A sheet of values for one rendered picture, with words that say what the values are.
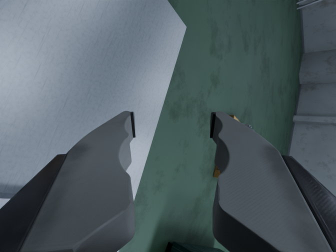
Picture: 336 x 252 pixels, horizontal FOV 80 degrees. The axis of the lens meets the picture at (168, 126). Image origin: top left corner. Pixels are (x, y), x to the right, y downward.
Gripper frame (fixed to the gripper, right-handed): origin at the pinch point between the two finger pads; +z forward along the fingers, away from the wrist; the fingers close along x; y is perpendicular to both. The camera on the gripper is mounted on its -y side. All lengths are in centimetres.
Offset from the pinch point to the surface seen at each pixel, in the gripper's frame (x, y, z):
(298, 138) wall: 592, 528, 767
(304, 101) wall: 665, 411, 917
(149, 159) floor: -22, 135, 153
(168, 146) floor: -3, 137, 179
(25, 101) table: -38, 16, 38
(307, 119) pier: 636, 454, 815
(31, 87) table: -37, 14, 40
